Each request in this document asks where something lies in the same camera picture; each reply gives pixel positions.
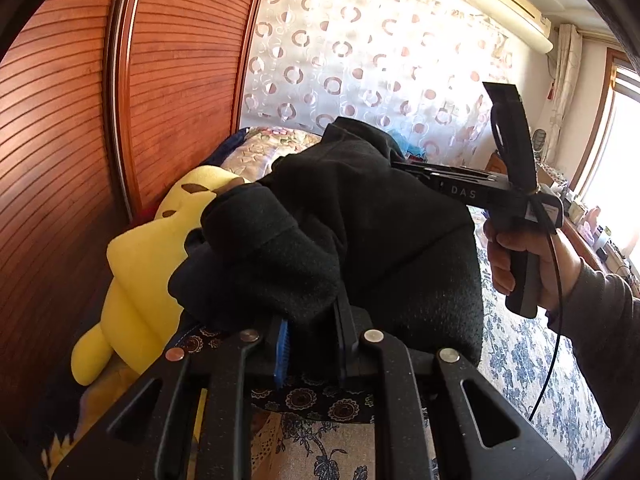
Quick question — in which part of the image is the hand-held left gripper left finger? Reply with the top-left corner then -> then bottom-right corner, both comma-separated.
50,310 -> 291,480

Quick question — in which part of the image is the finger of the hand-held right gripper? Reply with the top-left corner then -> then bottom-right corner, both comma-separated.
392,160 -> 442,189

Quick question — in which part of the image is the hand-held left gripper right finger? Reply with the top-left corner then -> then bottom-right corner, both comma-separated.
334,300 -> 576,480

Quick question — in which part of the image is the black fleece sweatshirt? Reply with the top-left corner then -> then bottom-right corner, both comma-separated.
167,116 -> 485,381

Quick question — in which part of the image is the person's right forearm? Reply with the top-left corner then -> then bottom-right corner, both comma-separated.
547,257 -> 640,441

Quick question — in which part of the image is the person's right hand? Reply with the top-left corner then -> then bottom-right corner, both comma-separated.
482,217 -> 583,316

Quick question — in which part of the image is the dark floral patterned cloth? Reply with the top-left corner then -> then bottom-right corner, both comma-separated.
187,320 -> 376,423

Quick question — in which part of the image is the wooden sideboard cabinet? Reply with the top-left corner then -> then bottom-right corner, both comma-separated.
487,152 -> 640,301

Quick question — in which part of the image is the tied beige window curtain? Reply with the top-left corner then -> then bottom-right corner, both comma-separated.
547,22 -> 581,163

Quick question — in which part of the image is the wooden framed window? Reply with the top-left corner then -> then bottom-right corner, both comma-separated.
570,45 -> 640,271

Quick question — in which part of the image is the sheer circle patterned curtain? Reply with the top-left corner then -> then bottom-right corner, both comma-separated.
239,0 -> 516,161

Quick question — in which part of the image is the yellow plush toy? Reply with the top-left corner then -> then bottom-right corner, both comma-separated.
70,165 -> 251,387

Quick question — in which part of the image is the floral bed quilt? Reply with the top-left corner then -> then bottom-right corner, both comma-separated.
220,125 -> 613,480

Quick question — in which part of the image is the navy blue bed sheet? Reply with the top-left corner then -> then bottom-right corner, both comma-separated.
200,127 -> 251,168

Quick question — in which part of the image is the brown wooden slatted wardrobe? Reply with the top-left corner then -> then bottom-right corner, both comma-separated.
0,0 -> 273,411

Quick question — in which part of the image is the black cable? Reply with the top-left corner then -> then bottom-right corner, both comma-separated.
525,195 -> 565,426

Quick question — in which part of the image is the white wall air conditioner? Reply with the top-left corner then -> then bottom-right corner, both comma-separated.
467,0 -> 555,53

